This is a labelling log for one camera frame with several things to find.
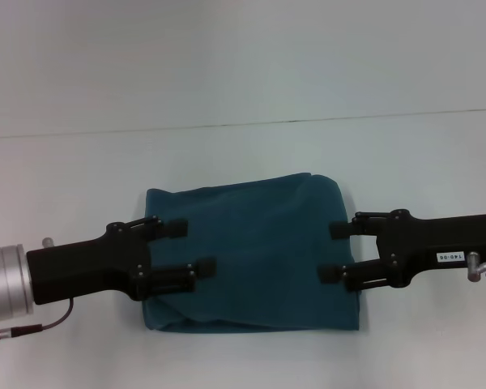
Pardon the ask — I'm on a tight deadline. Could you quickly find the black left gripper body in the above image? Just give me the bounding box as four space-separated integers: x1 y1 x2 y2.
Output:
25 220 156 306

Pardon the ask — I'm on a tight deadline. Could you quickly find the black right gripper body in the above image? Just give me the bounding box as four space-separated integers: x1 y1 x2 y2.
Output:
373 207 486 290

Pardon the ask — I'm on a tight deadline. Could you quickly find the left arm dark cable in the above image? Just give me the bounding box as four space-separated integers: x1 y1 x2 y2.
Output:
0 297 76 348

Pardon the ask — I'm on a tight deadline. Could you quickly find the teal FREE print t-shirt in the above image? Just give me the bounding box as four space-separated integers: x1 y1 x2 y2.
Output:
143 172 364 335

